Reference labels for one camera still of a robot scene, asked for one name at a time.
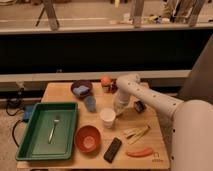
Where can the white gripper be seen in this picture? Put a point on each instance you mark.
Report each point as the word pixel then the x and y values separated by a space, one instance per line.
pixel 119 108

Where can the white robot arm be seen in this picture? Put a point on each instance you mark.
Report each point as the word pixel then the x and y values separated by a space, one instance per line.
pixel 192 139

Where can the white paper cup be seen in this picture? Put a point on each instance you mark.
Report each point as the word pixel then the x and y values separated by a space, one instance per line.
pixel 108 117

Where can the dark red grapes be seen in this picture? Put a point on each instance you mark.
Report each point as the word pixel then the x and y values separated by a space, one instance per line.
pixel 113 87

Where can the black tape roll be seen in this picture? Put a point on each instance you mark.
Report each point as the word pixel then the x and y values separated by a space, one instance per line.
pixel 139 106

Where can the blue plastic cup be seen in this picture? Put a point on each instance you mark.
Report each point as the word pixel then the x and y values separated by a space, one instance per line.
pixel 90 103

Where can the orange fruit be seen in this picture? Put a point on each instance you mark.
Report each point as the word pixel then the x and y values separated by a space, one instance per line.
pixel 106 81

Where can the beige wooden clips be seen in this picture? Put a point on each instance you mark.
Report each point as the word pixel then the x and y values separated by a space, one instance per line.
pixel 134 134

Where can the black remote control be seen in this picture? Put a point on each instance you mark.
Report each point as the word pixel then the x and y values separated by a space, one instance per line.
pixel 112 150

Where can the purple bowl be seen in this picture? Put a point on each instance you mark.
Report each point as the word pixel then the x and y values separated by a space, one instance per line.
pixel 78 83

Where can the red orange bowl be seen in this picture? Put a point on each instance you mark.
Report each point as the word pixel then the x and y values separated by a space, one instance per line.
pixel 87 139

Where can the blue sponge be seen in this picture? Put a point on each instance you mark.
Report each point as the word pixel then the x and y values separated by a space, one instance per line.
pixel 80 90

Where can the orange carrot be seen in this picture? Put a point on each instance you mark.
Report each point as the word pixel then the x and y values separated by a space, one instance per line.
pixel 142 153

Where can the metal spoon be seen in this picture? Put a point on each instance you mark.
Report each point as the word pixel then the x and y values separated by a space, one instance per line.
pixel 55 122

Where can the blue box on floor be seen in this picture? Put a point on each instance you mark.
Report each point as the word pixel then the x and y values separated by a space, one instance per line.
pixel 27 113

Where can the green plastic tray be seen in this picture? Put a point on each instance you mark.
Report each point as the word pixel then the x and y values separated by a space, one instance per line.
pixel 34 145

